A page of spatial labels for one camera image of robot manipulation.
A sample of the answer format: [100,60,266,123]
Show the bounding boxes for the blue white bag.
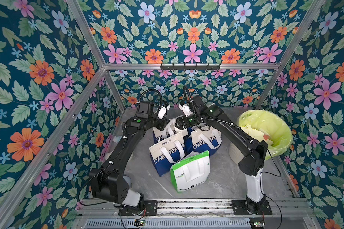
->
[153,118,188,144]
[185,127,222,156]
[149,132,187,177]

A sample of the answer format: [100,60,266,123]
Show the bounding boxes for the right blue white bag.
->
[185,127,222,156]

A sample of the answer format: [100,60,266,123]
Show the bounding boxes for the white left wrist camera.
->
[157,105,170,120]

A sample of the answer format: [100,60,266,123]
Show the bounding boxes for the front left blue white bag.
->
[149,132,187,177]

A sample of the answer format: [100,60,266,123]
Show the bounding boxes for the white trash bin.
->
[228,140,271,165]

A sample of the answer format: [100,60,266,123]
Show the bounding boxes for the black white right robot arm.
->
[177,86,268,215]

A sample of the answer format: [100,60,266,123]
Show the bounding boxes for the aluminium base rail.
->
[73,198,321,229]

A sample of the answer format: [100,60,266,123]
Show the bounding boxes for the green white takeout bag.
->
[170,150,210,192]

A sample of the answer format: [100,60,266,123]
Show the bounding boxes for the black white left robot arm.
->
[88,89,169,215]

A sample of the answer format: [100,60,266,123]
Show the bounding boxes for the paper scraps in bin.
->
[241,125,276,146]

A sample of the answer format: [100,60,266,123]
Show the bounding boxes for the black wall hook rail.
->
[160,63,221,71]

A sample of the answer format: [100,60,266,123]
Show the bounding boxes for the back left blue white bag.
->
[153,118,188,144]

